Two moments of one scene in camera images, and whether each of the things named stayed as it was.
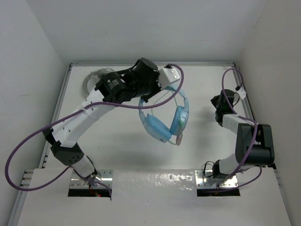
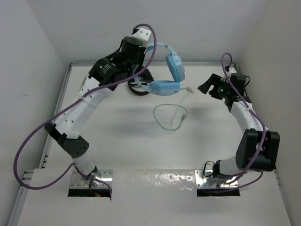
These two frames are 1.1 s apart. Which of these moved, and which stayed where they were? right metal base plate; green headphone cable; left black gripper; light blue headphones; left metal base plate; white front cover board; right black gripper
Moved: green headphone cable; left black gripper; right black gripper; light blue headphones
Stayed: white front cover board; right metal base plate; left metal base plate
